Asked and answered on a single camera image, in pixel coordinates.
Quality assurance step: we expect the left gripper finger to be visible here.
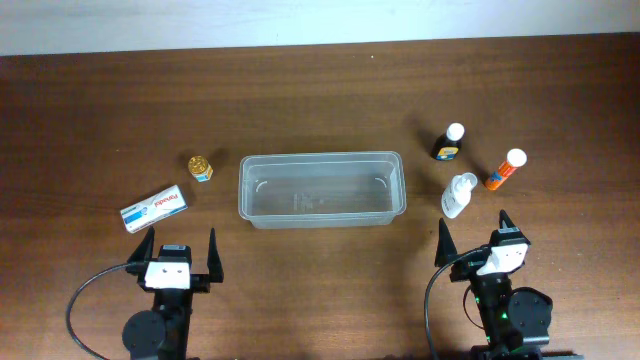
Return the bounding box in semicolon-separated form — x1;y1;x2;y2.
207;228;224;283
127;226;155;263

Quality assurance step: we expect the white spray bottle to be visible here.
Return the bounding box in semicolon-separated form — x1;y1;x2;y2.
441;172;478;219

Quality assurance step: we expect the orange tube white cap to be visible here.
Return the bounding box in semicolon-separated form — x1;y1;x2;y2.
484;148;527;191

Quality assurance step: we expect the dark bottle white cap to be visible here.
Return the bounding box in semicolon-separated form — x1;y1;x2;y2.
431;123;465;161

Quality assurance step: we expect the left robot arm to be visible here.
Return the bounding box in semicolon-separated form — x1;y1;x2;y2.
122;228;224;359

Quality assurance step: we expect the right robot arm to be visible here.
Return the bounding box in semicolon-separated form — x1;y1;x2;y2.
427;210;553;360

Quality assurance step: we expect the clear plastic container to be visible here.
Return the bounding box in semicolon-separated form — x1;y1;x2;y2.
238;151;407;229

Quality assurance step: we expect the white Panadol box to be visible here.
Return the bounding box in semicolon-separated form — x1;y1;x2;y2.
120;185;188;233

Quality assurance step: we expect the small gold-lid balm jar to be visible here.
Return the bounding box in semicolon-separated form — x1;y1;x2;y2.
188;156;213;182

